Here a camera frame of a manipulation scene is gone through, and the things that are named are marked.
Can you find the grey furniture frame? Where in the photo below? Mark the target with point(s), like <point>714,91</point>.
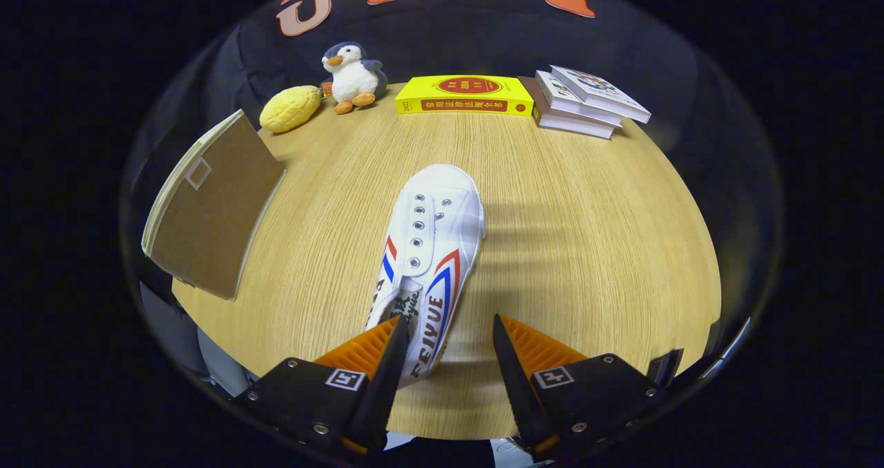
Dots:
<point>162,316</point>

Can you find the thick yellow book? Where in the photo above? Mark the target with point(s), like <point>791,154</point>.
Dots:
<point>463,96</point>

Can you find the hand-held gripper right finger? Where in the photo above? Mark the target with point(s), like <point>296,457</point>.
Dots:
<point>518,385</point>

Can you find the white paperback book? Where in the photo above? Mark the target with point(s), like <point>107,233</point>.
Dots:
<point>563,99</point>

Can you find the brown fabric storage box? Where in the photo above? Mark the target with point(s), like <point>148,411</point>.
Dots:
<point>214,212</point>

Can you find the brown cover book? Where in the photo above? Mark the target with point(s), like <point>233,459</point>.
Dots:
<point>573,127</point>

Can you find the white canvas shoe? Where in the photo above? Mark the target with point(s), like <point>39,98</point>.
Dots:
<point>442,219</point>

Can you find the black backdrop cloth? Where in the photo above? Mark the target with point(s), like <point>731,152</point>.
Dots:
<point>449,40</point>

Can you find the yellow bread plush toy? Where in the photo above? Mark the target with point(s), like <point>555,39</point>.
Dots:
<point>290,109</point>

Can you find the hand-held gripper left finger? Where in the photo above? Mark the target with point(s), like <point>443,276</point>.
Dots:
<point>387,385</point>

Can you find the penguin plush toy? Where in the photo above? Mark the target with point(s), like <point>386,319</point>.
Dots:
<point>356,78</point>

